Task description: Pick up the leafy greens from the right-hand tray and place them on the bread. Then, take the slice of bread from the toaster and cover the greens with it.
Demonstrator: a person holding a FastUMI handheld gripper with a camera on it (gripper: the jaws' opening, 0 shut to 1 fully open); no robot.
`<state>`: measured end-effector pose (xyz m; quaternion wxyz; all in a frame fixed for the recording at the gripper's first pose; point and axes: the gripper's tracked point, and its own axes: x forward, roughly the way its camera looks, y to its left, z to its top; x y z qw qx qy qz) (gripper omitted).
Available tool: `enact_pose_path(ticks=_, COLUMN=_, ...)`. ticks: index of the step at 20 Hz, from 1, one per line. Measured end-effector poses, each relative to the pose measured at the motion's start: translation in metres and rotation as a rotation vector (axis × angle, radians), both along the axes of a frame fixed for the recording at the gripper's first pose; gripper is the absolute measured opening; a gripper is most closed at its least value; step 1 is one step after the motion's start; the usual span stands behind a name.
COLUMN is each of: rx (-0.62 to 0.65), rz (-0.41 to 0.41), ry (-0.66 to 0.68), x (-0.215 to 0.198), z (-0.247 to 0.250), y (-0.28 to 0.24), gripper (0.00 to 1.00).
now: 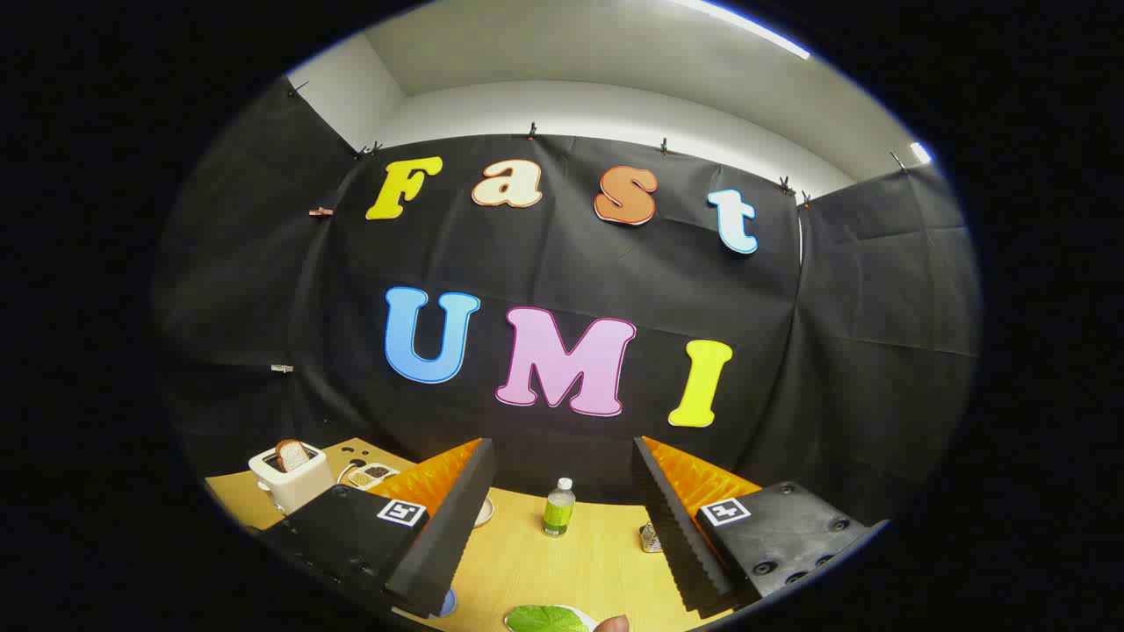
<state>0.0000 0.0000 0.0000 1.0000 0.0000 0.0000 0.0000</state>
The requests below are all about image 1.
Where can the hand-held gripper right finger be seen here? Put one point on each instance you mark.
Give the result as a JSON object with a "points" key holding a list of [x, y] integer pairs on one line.
{"points": [[676, 535]]}

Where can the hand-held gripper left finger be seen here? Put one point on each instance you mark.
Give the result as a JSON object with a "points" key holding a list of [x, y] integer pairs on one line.
{"points": [[448, 527]]}

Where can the green lettuce leaf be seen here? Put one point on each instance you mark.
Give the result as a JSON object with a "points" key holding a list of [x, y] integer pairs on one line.
{"points": [[544, 620]]}

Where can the toasted bread slice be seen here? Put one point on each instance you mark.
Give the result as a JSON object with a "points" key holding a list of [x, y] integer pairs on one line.
{"points": [[291, 456]]}

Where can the round white plate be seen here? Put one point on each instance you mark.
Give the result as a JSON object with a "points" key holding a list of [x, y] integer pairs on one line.
{"points": [[484, 512]]}

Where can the blue plate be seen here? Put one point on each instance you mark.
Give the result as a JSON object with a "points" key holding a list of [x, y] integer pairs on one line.
{"points": [[448, 604]]}

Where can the white divided seasoning tray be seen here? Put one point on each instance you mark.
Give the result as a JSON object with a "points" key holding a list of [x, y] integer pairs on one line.
{"points": [[373, 474]]}

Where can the green label plastic bottle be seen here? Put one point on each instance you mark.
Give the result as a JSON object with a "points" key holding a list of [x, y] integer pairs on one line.
{"points": [[558, 513]]}

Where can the white toaster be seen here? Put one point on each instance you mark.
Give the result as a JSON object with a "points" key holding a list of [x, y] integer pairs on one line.
{"points": [[299, 487]]}

